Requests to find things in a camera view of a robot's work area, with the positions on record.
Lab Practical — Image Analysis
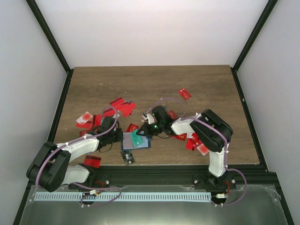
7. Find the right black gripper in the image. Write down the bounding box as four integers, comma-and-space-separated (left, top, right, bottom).
137, 121, 165, 137

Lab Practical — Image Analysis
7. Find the navy blue card holder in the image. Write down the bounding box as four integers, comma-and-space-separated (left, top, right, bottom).
121, 132, 151, 151

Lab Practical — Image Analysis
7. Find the teal VIP card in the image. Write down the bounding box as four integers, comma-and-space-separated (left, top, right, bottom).
131, 131, 143, 147

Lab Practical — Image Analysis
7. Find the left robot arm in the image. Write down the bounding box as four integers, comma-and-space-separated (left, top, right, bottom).
26, 116, 123, 192

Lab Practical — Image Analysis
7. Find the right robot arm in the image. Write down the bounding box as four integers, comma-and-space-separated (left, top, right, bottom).
136, 105, 233, 189

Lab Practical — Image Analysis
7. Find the red striped card top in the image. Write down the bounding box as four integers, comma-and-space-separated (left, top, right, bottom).
109, 97, 125, 109

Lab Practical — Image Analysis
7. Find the red card front left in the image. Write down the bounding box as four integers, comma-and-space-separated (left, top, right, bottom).
83, 155, 101, 168

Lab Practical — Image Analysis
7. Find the white red dot card left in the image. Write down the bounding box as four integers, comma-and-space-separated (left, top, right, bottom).
76, 112, 93, 125

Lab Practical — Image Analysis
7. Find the white red dot card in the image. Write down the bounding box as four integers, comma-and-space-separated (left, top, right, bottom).
76, 112, 93, 125
197, 144, 209, 156

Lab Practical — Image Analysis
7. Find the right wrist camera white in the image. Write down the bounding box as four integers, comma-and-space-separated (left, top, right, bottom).
142, 113, 155, 124

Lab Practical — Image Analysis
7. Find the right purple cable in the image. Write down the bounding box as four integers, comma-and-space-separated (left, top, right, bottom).
146, 97, 247, 208

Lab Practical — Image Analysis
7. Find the white slotted cable duct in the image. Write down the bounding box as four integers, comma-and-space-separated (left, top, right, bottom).
34, 192, 211, 203

